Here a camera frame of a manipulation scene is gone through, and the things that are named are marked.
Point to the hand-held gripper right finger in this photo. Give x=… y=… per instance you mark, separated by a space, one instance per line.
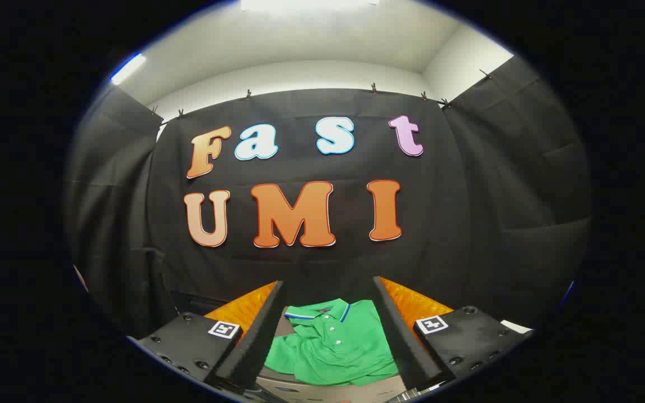
x=403 y=341

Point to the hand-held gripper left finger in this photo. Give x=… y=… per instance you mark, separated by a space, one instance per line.
x=252 y=341

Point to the green polo shirt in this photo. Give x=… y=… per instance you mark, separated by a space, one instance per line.
x=333 y=347

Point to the black backdrop cloth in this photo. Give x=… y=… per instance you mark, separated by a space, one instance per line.
x=311 y=268

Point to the white panel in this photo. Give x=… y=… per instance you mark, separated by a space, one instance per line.
x=515 y=326

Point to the ceiling tube light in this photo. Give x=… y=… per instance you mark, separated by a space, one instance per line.
x=127 y=69

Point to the wide ceiling light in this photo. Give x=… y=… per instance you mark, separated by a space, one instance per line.
x=305 y=4

